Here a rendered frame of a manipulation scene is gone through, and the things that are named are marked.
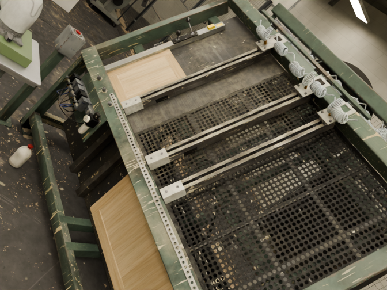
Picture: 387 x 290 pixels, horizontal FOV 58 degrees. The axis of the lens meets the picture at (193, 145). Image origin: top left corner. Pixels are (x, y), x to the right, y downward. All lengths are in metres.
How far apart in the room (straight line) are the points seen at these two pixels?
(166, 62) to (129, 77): 0.29
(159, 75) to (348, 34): 6.30
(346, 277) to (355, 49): 6.63
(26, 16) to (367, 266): 2.09
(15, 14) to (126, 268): 1.55
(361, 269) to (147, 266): 1.12
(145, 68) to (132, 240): 1.19
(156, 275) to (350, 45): 6.88
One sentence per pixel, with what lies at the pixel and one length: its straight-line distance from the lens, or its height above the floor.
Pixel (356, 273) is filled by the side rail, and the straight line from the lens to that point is 1.80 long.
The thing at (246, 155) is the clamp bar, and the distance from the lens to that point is 1.96.
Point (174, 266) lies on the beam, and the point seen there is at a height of 0.84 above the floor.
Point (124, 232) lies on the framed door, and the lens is 2.29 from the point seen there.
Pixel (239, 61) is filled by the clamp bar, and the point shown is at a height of 1.64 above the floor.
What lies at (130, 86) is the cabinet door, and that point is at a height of 0.98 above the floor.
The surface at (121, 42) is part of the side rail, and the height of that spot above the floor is 1.06.
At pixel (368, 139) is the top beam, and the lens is 2.09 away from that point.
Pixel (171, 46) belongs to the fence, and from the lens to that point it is 2.66.
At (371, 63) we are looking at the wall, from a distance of 7.75.
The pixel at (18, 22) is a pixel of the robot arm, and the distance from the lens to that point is 2.18.
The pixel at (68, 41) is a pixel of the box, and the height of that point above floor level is 0.86.
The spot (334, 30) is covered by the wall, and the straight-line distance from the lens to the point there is 8.56.
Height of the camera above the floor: 1.73
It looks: 16 degrees down
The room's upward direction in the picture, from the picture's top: 50 degrees clockwise
